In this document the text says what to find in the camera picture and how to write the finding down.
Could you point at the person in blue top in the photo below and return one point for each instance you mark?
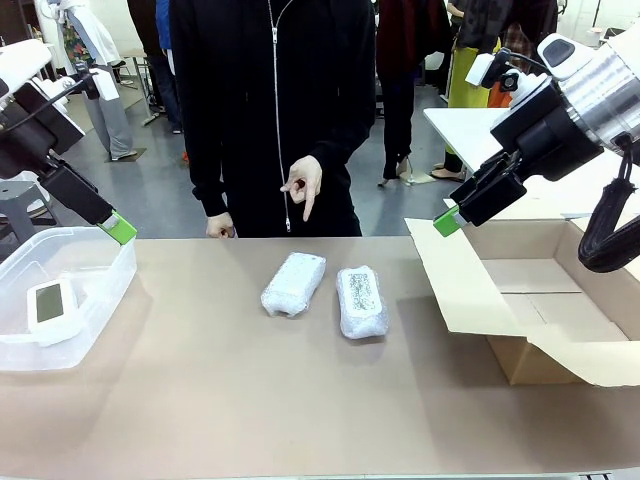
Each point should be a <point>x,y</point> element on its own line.
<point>160,60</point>

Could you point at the person torso in black hoodie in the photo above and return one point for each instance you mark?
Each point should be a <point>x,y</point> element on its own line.
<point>250,100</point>

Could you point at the person's left forearm black sleeve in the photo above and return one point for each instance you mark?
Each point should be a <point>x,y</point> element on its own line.
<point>345,145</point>

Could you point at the brown cardboard box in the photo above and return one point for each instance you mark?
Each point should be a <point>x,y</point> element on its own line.
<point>550,300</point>

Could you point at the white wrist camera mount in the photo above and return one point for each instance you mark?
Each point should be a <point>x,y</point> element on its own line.
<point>105,85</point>
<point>480,70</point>

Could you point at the person's right forearm black sleeve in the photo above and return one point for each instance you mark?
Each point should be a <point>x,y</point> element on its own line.
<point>210,195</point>

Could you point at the person in maroon top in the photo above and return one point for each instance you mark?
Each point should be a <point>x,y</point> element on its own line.
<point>400,75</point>

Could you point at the bubble-wrapped clock with visible display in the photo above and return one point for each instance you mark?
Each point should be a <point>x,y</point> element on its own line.
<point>362,305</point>

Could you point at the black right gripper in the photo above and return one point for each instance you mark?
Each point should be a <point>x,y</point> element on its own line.
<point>550,135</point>

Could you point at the white unwrapped digital clock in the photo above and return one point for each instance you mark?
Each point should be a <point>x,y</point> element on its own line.
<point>52,310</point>

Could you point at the small white-legged background table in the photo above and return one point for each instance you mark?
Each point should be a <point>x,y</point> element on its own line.
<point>135,55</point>

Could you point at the clear plastic container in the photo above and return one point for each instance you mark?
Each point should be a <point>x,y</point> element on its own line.
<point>100,280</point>

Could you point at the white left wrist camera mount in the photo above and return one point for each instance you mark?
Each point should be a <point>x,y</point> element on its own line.
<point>105,85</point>

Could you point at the person's right hand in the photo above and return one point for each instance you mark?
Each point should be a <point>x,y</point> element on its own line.
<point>221,227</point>

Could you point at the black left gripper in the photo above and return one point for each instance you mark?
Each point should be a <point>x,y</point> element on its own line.
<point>35,130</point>

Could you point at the fully bubble-wrapped clock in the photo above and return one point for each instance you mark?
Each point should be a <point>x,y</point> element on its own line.
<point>292,285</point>

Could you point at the grey plastic stool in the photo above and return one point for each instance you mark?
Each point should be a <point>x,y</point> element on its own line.
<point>20,200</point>

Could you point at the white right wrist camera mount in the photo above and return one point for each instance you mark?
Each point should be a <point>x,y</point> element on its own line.
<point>480,70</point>

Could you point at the person's left hand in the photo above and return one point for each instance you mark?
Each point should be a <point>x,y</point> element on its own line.
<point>307,180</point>

